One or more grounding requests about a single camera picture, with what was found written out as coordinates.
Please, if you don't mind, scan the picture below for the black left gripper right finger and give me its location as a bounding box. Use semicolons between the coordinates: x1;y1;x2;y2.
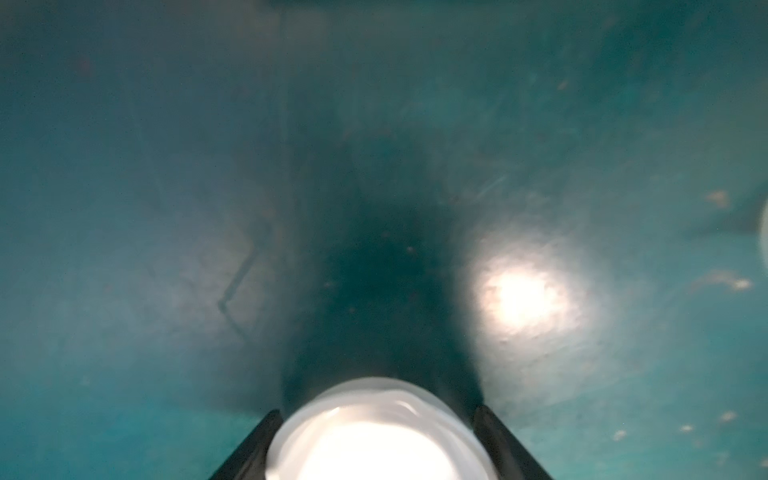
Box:
472;404;552;480

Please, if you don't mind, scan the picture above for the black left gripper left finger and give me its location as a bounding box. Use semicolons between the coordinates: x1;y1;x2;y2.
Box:
209;409;283;480

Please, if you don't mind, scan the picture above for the white mortar bowl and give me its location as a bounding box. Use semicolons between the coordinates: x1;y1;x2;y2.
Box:
265;377;499;480

